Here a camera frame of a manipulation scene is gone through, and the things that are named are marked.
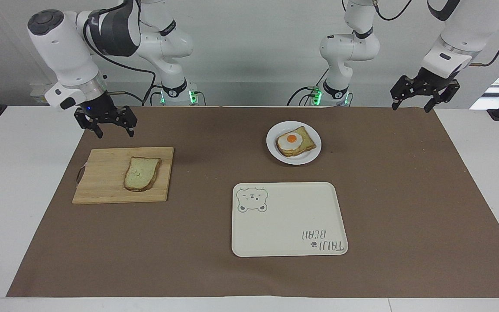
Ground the fried egg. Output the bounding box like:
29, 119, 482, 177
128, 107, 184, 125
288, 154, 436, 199
277, 132, 305, 152

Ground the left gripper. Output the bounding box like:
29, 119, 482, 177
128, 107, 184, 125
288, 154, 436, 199
390, 66, 460, 114

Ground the cream tray with bear print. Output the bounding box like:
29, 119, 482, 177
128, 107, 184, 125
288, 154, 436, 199
231, 181, 349, 258

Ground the white round plate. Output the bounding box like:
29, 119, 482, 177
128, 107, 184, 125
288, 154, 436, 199
266, 120, 322, 166

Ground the toasted bread slice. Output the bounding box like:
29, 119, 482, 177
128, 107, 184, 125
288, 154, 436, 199
275, 126, 318, 158

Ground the wooden cutting board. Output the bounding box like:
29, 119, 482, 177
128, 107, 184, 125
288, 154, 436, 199
72, 146, 175, 205

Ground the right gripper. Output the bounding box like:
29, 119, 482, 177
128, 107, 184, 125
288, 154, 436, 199
74, 93, 138, 139

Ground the black cable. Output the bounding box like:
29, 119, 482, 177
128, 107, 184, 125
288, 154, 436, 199
469, 8, 499, 68
83, 0, 159, 107
372, 0, 412, 22
287, 68, 331, 107

